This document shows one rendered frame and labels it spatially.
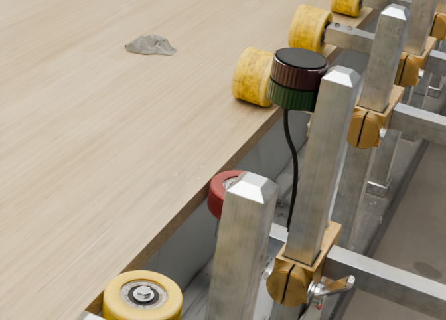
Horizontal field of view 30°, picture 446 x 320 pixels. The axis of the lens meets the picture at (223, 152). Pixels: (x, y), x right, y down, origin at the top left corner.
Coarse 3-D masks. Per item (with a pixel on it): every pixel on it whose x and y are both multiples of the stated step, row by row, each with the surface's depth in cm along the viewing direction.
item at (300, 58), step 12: (288, 48) 91; (300, 48) 91; (288, 60) 88; (300, 60) 88; (312, 60) 89; (324, 60) 89; (312, 120) 90; (288, 132) 93; (288, 144) 94; (288, 216) 98; (288, 228) 98
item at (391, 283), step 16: (272, 224) 106; (272, 240) 104; (272, 256) 105; (336, 256) 102; (352, 256) 102; (336, 272) 102; (352, 272) 101; (368, 272) 100; (384, 272) 100; (400, 272) 101; (368, 288) 101; (384, 288) 100; (400, 288) 99; (416, 288) 98; (432, 288) 99; (400, 304) 100; (416, 304) 99; (432, 304) 98
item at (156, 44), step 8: (136, 40) 139; (144, 40) 138; (152, 40) 139; (160, 40) 138; (168, 40) 139; (128, 48) 137; (136, 48) 137; (144, 48) 136; (152, 48) 137; (160, 48) 138; (168, 48) 139
